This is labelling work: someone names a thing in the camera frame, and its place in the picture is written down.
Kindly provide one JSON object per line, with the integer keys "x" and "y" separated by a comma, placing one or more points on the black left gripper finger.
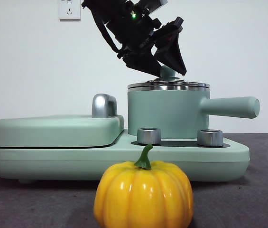
{"x": 143, "y": 63}
{"x": 171, "y": 52}

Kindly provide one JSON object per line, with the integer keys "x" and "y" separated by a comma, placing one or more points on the glass lid with mint knob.
{"x": 167, "y": 73}

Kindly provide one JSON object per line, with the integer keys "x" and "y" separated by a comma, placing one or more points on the yellow toy pumpkin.
{"x": 143, "y": 194}

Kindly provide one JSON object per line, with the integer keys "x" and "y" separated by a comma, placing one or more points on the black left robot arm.
{"x": 110, "y": 4}

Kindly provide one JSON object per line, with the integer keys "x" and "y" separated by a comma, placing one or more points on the silver control dial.
{"x": 210, "y": 138}
{"x": 149, "y": 136}

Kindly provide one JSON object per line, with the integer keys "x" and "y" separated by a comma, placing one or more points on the mint green breakfast maker base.
{"x": 53, "y": 164}

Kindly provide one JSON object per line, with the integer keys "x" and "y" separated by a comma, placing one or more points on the white wall socket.
{"x": 69, "y": 10}

